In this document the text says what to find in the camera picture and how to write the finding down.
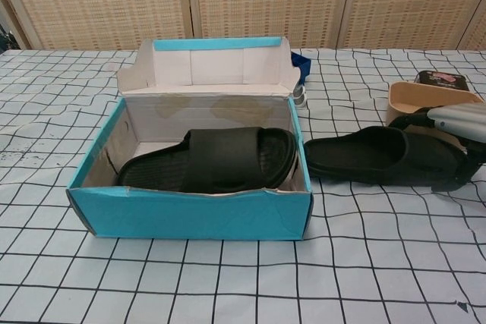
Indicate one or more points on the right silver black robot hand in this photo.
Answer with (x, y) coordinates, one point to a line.
(463, 119)

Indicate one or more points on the black rubber slipper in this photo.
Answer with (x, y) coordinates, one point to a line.
(360, 157)
(220, 157)

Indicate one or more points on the small blue plastic box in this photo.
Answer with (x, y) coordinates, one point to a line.
(302, 64)

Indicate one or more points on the light blue shoebox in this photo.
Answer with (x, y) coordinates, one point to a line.
(190, 217)

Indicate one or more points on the black packet with pink print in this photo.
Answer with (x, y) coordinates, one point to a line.
(440, 81)

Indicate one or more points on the brown paper food tray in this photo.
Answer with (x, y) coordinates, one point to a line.
(410, 100)

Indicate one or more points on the small white black gadget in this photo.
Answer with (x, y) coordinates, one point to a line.
(298, 98)

